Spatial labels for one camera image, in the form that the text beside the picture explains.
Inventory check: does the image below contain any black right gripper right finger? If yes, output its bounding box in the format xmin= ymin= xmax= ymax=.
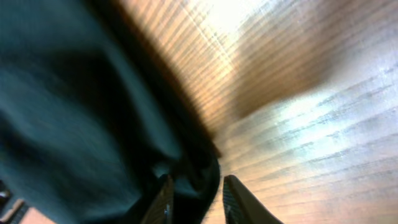
xmin=223 ymin=175 xmax=282 ymax=224

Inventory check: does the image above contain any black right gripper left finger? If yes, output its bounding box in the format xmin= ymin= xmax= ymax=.
xmin=139 ymin=175 xmax=174 ymax=224

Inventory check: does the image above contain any black t-shirt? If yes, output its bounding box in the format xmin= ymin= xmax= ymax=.
xmin=1 ymin=0 xmax=220 ymax=223

